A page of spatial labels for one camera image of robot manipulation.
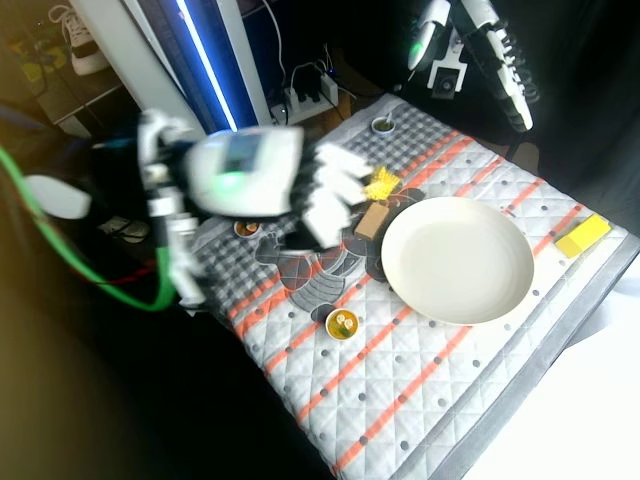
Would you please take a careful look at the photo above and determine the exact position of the green cable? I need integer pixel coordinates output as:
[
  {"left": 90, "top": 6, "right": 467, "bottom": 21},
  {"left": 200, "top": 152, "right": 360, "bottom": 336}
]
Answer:
[{"left": 0, "top": 143, "right": 176, "bottom": 312}]

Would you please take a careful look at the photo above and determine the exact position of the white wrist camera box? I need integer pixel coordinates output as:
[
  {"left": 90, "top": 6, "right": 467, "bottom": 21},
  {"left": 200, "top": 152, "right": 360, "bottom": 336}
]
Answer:
[{"left": 428, "top": 59, "right": 470, "bottom": 100}]

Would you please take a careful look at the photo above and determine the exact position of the white round plate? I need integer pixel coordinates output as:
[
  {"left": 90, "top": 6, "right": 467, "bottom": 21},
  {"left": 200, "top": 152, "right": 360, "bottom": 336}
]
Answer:
[{"left": 380, "top": 196, "right": 535, "bottom": 327}]

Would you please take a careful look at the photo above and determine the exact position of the yellow object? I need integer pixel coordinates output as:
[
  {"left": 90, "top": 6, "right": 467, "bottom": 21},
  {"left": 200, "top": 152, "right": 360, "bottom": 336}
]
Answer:
[{"left": 362, "top": 166, "right": 401, "bottom": 202}]

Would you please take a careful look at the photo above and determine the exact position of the toy bowl of yellow soup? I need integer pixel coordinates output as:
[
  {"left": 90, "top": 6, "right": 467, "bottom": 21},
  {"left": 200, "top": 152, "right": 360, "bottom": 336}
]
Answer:
[{"left": 324, "top": 308, "right": 360, "bottom": 342}]

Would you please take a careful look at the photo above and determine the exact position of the grey quilt with bear print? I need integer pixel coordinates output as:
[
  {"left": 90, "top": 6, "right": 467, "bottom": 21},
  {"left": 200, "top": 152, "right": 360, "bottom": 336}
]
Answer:
[{"left": 192, "top": 92, "right": 631, "bottom": 480}]

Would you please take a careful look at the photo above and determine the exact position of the wooden block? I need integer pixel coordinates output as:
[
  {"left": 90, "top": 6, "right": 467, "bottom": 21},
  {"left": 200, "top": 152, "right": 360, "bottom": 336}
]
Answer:
[{"left": 353, "top": 202, "right": 389, "bottom": 240}]

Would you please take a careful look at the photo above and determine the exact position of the white pillar with blue light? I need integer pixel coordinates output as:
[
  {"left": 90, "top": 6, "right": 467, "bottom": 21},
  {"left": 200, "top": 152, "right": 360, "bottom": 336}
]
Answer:
[{"left": 69, "top": 0, "right": 274, "bottom": 135}]

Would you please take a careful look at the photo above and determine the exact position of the yellow sponge block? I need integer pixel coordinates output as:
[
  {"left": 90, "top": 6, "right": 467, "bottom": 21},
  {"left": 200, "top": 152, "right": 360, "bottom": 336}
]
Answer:
[{"left": 554, "top": 213, "right": 613, "bottom": 259}]

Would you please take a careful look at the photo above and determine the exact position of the white shoe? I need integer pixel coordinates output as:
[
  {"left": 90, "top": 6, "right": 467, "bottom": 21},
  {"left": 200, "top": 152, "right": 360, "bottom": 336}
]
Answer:
[{"left": 48, "top": 4, "right": 110, "bottom": 76}]

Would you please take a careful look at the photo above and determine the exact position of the white power strip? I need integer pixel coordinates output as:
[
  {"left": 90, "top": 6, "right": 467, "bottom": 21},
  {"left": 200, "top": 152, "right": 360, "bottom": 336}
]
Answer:
[{"left": 269, "top": 73, "right": 341, "bottom": 126}]

